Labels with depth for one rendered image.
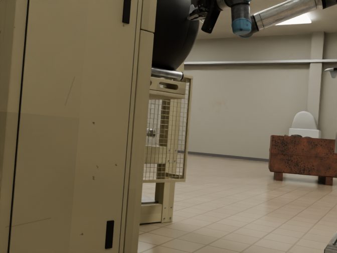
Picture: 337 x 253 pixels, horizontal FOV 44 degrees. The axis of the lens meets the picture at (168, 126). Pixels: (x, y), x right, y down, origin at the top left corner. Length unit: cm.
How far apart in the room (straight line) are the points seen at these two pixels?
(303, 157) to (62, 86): 587
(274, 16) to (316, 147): 504
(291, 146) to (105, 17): 575
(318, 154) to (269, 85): 593
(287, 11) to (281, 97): 1049
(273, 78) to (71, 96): 1146
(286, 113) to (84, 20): 1124
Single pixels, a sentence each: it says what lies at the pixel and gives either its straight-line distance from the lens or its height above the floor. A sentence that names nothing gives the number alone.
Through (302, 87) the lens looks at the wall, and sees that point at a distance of 1218.
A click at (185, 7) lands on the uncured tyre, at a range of 196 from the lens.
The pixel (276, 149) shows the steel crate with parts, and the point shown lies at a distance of 669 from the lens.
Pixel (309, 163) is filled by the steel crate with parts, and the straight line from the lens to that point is 674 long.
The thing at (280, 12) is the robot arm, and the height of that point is 114.
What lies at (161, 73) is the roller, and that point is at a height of 89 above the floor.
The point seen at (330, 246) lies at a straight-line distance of 175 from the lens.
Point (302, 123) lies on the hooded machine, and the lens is 1122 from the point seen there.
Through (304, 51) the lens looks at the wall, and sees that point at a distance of 1235.
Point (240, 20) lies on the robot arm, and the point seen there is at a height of 107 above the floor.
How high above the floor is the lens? 61
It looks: 1 degrees up
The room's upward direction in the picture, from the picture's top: 4 degrees clockwise
